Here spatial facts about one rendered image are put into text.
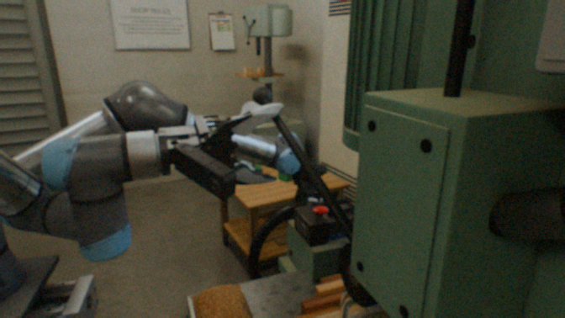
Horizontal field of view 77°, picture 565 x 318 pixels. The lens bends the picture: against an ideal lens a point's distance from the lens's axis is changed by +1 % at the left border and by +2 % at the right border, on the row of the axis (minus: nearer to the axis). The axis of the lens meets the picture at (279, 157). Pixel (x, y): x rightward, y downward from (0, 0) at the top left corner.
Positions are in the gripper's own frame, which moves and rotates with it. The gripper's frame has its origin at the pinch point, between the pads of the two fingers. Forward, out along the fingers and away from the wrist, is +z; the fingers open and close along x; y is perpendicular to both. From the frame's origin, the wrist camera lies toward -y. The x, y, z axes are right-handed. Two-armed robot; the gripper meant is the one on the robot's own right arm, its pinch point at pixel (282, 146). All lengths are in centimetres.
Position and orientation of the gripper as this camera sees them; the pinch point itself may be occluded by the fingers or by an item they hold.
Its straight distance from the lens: 60.8
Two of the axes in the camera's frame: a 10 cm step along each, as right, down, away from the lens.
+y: -3.4, -5.4, 7.7
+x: -0.8, 8.3, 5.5
